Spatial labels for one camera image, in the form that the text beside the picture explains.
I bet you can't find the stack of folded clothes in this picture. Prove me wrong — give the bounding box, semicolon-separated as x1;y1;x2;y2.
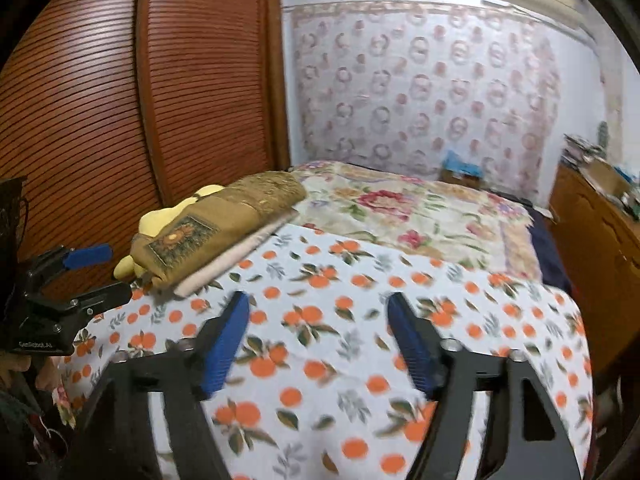
562;132;606;166

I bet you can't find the beige folded cloth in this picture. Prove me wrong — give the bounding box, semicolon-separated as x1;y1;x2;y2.
172;210;301;298

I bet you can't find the blue box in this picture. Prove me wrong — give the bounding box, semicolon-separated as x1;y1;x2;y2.
440;150;486;188

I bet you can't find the person's dark clothing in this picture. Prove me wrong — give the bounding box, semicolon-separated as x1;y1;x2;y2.
0;385;76;480

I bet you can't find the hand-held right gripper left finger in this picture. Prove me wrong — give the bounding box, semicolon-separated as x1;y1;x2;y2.
60;290;251;480

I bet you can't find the cardboard box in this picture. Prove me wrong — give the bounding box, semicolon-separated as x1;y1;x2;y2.
580;157;631;196

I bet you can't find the circle print wall curtain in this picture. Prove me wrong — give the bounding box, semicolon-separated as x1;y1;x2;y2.
282;1;563;206

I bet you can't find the yellow plush toy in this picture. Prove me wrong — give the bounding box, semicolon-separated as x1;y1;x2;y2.
114;185;226;280

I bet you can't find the pale window curtain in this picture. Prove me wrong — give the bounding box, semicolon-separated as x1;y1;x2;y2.
597;25;636;166

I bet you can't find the floral quilt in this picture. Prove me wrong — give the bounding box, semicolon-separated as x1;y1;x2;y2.
290;160;543;281

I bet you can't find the person's left hand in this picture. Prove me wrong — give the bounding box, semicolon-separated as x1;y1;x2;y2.
0;352;60;393

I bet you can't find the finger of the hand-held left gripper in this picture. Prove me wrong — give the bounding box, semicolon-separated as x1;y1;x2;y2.
70;282;132;318
25;244;113;286

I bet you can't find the golden brown patterned blanket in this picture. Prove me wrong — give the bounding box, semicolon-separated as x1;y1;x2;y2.
129;171;308;288

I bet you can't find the navy blanket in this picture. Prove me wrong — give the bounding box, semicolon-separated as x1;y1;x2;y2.
527;205;573;293

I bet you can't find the wooden louvered wardrobe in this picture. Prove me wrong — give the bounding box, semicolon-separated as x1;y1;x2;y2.
0;0;293;306

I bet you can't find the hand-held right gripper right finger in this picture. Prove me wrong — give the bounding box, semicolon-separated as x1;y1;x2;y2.
387;291;583;480

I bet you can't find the wooden cabinet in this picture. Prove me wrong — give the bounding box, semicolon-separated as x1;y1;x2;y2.
547;162;640;376

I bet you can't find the orange print bed sheet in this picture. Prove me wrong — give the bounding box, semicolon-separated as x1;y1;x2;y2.
57;222;596;480

